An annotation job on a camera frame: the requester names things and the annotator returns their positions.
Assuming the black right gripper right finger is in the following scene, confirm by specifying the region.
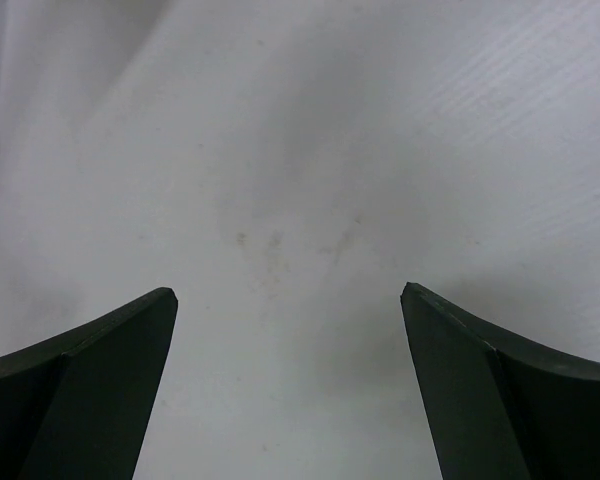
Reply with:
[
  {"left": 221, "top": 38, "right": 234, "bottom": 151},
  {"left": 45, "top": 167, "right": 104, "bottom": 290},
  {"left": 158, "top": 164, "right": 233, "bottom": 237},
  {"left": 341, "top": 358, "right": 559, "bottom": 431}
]
[{"left": 401, "top": 283, "right": 600, "bottom": 479}]

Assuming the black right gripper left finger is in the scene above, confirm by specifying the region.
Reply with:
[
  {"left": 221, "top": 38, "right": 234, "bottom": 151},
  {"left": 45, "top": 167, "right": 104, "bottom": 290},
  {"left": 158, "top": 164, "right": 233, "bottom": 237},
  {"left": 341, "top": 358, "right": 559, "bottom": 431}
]
[{"left": 0, "top": 287, "right": 178, "bottom": 479}]

